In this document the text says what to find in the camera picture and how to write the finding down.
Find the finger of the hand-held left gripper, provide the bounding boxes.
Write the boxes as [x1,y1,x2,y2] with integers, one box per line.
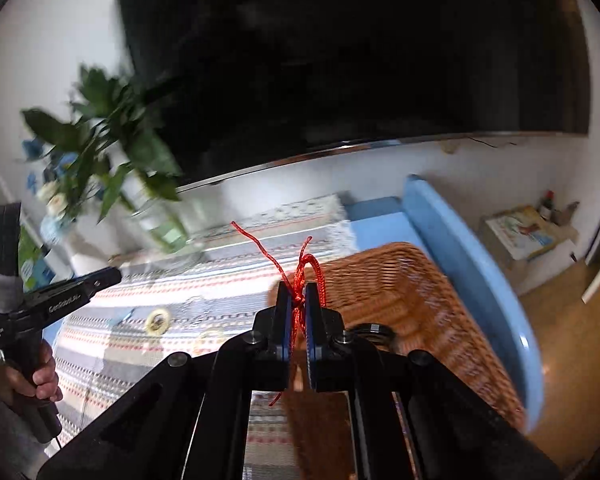
[81,267,122,302]

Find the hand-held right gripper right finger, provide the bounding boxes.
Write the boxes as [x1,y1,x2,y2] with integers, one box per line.
[305,282,563,480]

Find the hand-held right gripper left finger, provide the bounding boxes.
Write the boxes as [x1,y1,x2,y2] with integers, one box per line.
[37,281,293,480]

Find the red cord bracelet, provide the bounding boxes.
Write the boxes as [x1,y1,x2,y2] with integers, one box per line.
[231,221,331,406]

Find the beige beaded ring bracelet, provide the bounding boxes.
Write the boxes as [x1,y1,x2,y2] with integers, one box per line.
[145,310,172,336]
[196,327,226,353]

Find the brown wicker basket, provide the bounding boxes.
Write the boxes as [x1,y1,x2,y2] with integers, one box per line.
[270,242,528,480]

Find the person's left forearm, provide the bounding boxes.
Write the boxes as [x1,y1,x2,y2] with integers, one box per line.
[0,385,51,480]

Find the person's left hand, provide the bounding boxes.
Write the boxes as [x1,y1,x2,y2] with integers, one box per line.
[0,354,63,403]

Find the striped woven table cloth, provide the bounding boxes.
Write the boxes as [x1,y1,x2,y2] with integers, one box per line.
[55,240,361,480]

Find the black bangle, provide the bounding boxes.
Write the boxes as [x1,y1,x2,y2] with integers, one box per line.
[347,324,396,348]

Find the clear glass vase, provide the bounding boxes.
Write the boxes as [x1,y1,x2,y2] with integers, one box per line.
[125,180,206,261]

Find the blue and white flowers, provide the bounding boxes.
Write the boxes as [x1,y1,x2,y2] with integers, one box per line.
[22,137,81,241]

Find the white lace cloth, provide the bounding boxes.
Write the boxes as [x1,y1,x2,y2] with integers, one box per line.
[200,194,356,256]

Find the green leafy plant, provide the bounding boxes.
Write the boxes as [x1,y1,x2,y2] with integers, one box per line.
[20,62,188,221]

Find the light blue table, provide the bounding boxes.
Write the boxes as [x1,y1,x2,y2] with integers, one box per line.
[342,175,546,433]

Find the small wooden cabinet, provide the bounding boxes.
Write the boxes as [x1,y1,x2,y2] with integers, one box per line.
[480,205,581,296]

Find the colourful picture book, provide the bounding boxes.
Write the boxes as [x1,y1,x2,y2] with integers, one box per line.
[485,207,556,261]

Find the large black television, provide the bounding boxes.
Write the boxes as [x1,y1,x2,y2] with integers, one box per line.
[115,0,593,193]

